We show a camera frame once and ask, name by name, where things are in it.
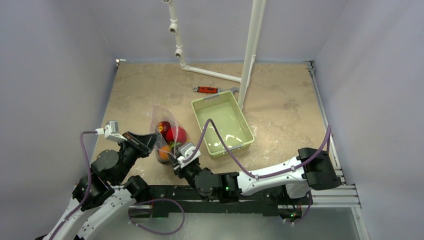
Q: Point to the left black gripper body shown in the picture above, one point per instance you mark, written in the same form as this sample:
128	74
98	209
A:
129	154

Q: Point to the orange toy pumpkin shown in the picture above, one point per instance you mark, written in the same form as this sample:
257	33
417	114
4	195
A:
163	153

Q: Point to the dark red toy apple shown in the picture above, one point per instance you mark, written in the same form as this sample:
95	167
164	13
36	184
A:
163	127

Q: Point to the clear zip top bag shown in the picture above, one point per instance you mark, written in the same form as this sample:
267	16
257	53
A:
159	114

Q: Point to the red toy tomato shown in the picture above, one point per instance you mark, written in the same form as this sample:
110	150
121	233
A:
177	135

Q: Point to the light green plastic basket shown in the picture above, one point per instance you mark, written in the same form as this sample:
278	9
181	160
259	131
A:
228	118

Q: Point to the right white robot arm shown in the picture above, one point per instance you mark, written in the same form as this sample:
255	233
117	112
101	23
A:
311	169

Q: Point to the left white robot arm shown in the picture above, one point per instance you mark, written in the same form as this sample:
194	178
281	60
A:
101	194

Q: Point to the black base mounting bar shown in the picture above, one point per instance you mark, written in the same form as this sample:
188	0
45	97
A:
161	200

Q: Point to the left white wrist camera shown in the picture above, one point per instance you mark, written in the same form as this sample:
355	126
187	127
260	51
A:
111	132

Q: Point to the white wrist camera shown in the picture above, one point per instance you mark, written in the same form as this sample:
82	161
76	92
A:
111	132
188	153

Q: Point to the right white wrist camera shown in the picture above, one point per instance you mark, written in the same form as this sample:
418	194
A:
188	153

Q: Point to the red handled adjustable wrench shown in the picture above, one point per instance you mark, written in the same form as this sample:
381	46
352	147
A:
213	90

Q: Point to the aluminium rail frame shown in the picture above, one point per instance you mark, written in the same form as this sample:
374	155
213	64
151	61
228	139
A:
345	196

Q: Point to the white pvc pipe frame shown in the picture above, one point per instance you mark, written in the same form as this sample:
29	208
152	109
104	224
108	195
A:
255	24

